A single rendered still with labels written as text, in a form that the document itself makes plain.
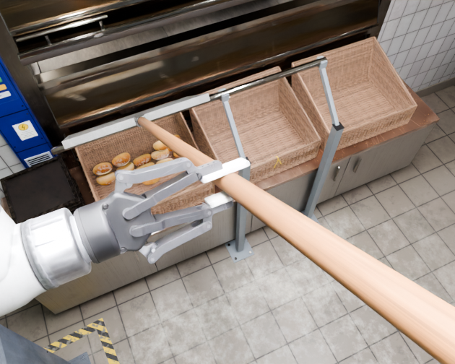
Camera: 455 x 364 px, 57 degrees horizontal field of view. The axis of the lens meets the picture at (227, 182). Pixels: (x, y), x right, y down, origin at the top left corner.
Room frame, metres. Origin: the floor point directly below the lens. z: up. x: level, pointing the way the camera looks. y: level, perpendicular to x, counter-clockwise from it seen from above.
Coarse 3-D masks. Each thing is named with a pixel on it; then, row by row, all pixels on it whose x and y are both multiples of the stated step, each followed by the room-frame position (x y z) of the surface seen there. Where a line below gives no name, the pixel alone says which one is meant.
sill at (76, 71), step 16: (304, 0) 1.87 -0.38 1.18; (320, 0) 1.87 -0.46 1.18; (336, 0) 1.91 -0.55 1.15; (240, 16) 1.75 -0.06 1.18; (256, 16) 1.75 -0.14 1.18; (272, 16) 1.76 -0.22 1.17; (288, 16) 1.80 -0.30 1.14; (192, 32) 1.63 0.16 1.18; (208, 32) 1.63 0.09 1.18; (224, 32) 1.65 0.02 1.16; (128, 48) 1.52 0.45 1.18; (144, 48) 1.52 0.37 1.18; (160, 48) 1.52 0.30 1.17; (176, 48) 1.55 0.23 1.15; (80, 64) 1.41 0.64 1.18; (96, 64) 1.41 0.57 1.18; (112, 64) 1.43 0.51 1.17; (128, 64) 1.46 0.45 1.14; (48, 80) 1.32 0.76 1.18; (64, 80) 1.34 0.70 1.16
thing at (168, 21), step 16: (160, 0) 1.57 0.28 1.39; (176, 0) 1.55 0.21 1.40; (192, 0) 1.54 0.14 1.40; (240, 0) 1.53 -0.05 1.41; (96, 16) 1.47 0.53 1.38; (112, 16) 1.45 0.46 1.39; (128, 16) 1.44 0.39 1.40; (144, 16) 1.43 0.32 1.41; (176, 16) 1.41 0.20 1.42; (192, 16) 1.44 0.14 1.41; (32, 32) 1.36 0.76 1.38; (64, 32) 1.34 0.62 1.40; (80, 32) 1.34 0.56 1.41; (128, 32) 1.33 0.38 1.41; (64, 48) 1.23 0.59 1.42; (80, 48) 1.25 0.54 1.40
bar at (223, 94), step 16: (304, 64) 1.42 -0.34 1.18; (320, 64) 1.44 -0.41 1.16; (256, 80) 1.32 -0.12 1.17; (272, 80) 1.34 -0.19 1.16; (224, 96) 1.23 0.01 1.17; (176, 112) 1.15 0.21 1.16; (336, 112) 1.31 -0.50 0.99; (128, 128) 1.07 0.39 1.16; (336, 128) 1.24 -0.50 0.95; (80, 144) 0.99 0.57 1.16; (240, 144) 1.11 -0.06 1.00; (336, 144) 1.24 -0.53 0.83; (320, 176) 1.24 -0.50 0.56; (320, 192) 1.25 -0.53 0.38; (240, 208) 1.03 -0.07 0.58; (240, 224) 1.03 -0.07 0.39; (240, 240) 1.04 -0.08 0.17; (240, 256) 1.00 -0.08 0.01
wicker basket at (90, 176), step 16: (176, 128) 1.46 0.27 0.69; (96, 144) 1.29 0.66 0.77; (112, 144) 1.32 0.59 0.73; (144, 144) 1.37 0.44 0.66; (192, 144) 1.31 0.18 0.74; (80, 160) 1.16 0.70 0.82; (96, 160) 1.26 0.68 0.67; (96, 176) 1.22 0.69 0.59; (96, 192) 1.08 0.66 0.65; (176, 192) 1.12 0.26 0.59; (192, 192) 1.05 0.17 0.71; (208, 192) 1.12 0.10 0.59; (160, 208) 0.97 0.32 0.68; (176, 208) 1.00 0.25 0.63
